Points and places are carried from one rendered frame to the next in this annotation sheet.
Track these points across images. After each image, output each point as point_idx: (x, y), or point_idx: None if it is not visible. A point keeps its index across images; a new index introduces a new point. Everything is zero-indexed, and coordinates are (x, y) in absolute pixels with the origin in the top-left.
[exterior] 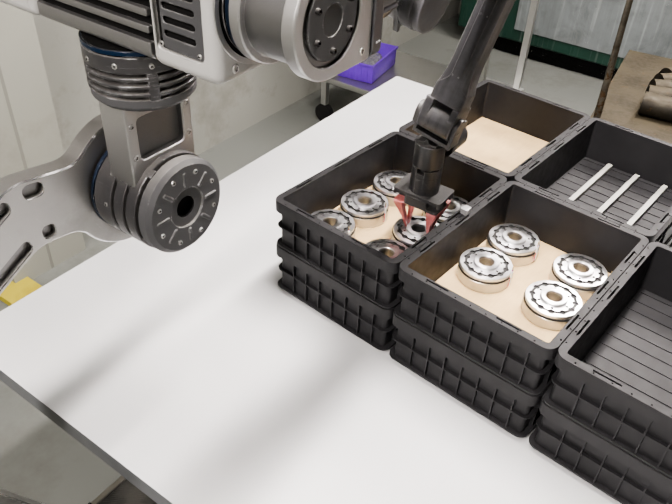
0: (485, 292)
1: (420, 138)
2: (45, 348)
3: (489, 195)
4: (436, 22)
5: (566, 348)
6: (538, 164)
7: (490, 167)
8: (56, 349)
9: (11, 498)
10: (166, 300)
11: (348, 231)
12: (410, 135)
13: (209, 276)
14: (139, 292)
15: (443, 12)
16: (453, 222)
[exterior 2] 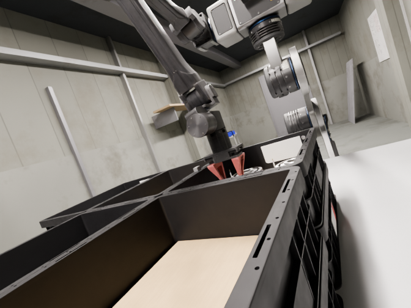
0: None
1: (216, 110)
2: (384, 150)
3: (180, 181)
4: (181, 41)
5: (162, 172)
6: (120, 217)
7: (174, 192)
8: (380, 151)
9: (329, 157)
10: (378, 170)
11: (273, 162)
12: (274, 170)
13: (383, 181)
14: (399, 164)
15: (178, 39)
16: (204, 166)
